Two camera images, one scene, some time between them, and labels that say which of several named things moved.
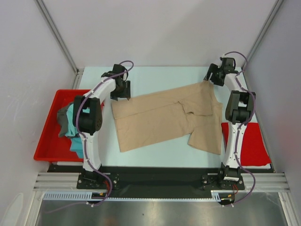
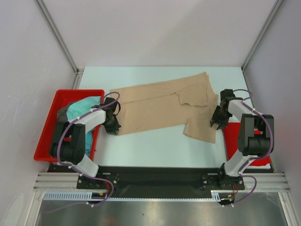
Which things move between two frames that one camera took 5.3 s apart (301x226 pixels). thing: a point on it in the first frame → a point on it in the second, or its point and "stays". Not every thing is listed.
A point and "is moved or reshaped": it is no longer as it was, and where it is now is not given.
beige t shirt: [194, 109] is moved or reshaped
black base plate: [134, 182] stays
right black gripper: [214, 68] → [222, 124]
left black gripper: [125, 94] → [114, 130]
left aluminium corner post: [78, 71] stays
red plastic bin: [51, 147] stays
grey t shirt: [62, 119] stays
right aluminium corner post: [271, 17] stays
